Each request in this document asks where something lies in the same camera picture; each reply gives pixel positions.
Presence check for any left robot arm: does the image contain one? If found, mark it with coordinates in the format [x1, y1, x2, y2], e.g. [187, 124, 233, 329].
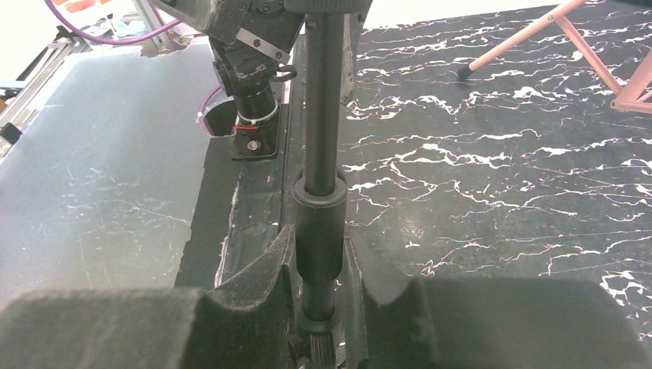
[154, 1, 371, 125]

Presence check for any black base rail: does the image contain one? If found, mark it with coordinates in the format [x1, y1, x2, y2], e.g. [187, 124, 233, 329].
[173, 30, 307, 291]

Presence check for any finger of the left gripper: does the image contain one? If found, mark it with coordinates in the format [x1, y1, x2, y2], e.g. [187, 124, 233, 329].
[340, 13, 364, 105]

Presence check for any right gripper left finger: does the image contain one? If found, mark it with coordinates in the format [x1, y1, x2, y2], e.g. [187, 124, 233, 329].
[1, 226, 294, 368]

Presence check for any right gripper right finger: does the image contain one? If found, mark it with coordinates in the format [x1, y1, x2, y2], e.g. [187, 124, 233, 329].
[342, 236, 651, 368]

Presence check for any black tripod mic stand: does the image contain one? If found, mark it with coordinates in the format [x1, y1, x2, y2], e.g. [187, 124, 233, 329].
[286, 1, 371, 368]

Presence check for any pink music stand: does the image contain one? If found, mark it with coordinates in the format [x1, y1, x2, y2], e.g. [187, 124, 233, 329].
[457, 1, 651, 115]

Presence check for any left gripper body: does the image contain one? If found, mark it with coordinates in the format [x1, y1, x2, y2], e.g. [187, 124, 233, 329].
[152, 0, 304, 65]

